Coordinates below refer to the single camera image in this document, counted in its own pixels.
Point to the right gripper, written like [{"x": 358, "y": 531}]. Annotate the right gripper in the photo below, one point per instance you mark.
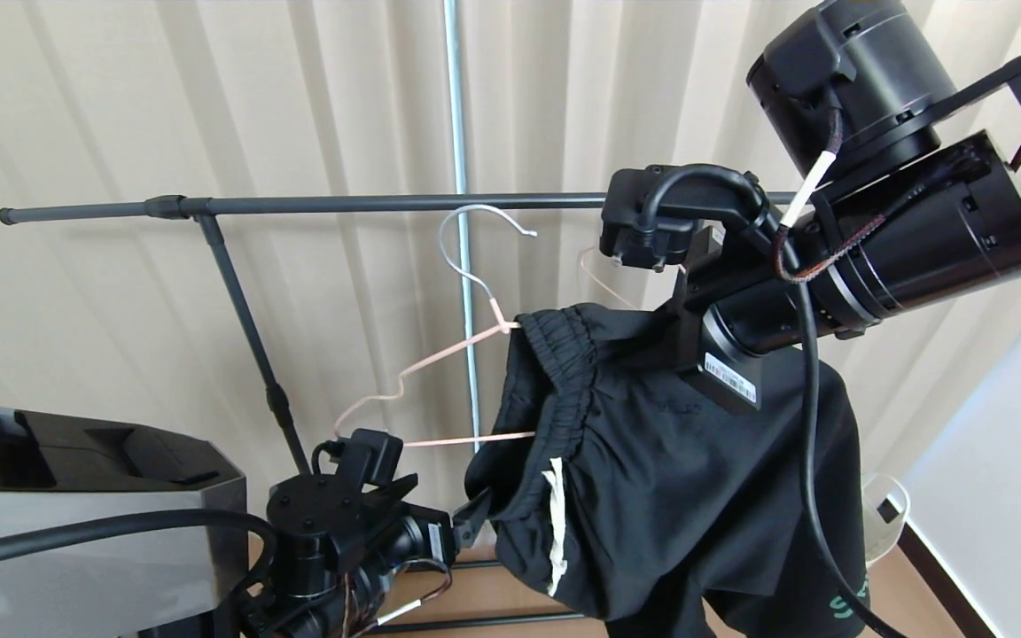
[{"x": 918, "y": 239}]

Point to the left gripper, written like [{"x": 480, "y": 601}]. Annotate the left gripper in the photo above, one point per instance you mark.
[{"x": 404, "y": 540}]

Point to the pink clothes hanger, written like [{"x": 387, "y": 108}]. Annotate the pink clothes hanger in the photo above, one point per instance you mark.
[
  {"x": 608, "y": 289},
  {"x": 466, "y": 439}
]

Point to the black shorts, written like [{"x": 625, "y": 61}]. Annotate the black shorts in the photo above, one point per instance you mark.
[{"x": 652, "y": 496}]

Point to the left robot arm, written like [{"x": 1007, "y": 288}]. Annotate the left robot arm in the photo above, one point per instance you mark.
[{"x": 76, "y": 532}]

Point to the white laundry basket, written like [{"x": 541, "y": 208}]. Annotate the white laundry basket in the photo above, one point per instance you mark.
[{"x": 874, "y": 540}]

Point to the black clothes rack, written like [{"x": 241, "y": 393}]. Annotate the black clothes rack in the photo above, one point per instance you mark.
[{"x": 298, "y": 205}]

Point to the beige curtain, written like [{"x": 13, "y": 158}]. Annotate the beige curtain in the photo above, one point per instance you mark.
[{"x": 120, "y": 106}]

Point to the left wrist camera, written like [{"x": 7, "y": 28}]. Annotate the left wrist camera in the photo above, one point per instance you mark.
[{"x": 369, "y": 456}]

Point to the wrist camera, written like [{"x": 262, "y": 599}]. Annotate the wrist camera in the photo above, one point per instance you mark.
[
  {"x": 643, "y": 217},
  {"x": 369, "y": 456}
]

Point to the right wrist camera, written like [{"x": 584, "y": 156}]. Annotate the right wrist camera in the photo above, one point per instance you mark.
[{"x": 643, "y": 217}]

